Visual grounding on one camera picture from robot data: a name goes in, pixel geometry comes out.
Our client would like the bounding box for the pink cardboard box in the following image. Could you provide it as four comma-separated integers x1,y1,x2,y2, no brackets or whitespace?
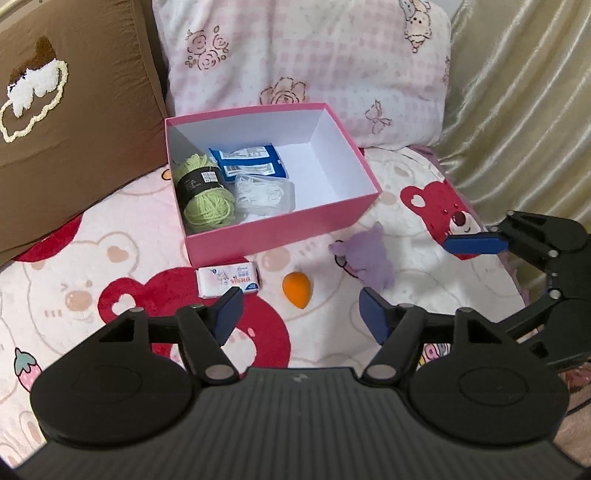
165,103,383,268

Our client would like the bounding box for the blue wet wipes packet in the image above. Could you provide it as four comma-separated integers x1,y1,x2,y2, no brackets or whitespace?
208,144,289,181

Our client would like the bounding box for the lilac bed sheet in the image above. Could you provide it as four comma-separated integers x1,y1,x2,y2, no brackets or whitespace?
411,144,451,176

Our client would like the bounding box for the printed bear blanket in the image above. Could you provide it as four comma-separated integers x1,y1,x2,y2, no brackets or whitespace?
0,145,532,467

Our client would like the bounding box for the green yarn ball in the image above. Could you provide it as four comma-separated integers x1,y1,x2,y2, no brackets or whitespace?
172,152,237,234

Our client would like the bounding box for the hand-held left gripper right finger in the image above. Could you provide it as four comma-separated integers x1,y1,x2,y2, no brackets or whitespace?
359,287,518,381

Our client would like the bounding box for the orange makeup sponge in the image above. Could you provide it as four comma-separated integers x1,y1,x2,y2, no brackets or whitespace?
283,271,312,309

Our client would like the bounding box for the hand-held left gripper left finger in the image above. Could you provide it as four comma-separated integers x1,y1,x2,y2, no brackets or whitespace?
69,286,245,384

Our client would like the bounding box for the white tissue packet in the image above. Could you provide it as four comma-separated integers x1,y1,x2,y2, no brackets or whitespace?
196,261,262,297

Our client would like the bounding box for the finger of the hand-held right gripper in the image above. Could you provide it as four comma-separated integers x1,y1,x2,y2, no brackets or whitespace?
501,291,591,371
443,210,591,274

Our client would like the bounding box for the brown pillow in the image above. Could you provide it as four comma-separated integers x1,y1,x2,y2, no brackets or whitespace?
0,0,169,264

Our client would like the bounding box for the purple plush toy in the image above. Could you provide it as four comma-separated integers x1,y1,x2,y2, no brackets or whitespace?
329,222,397,291

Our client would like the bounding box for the clear bag of white items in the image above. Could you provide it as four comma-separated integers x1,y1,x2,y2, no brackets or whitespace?
234,174,296,217

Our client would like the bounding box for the cream satin curtain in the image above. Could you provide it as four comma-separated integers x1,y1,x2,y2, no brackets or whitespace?
436,0,591,296

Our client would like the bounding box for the pink checked pillow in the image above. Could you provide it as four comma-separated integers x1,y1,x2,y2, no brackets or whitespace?
152,0,452,151

